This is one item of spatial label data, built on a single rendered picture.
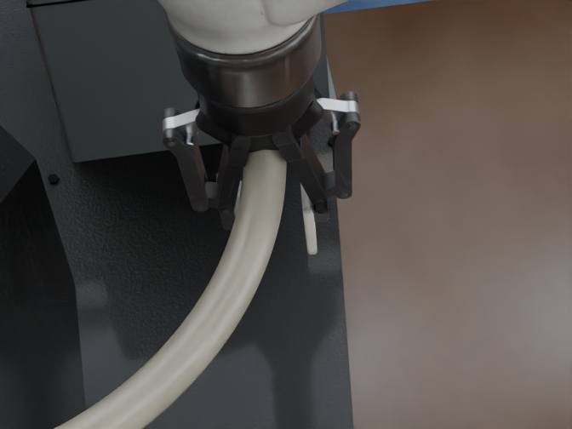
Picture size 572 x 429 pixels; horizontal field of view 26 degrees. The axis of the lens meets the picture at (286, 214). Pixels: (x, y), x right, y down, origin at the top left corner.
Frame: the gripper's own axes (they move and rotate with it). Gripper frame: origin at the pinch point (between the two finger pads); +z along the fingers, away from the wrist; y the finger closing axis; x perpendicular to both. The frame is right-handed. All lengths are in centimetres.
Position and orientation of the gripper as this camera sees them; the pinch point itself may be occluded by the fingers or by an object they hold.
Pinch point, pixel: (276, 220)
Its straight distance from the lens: 94.4
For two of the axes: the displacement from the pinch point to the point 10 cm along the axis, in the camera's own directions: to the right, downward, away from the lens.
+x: 0.6, 8.6, -5.1
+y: -10.0, 0.9, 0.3
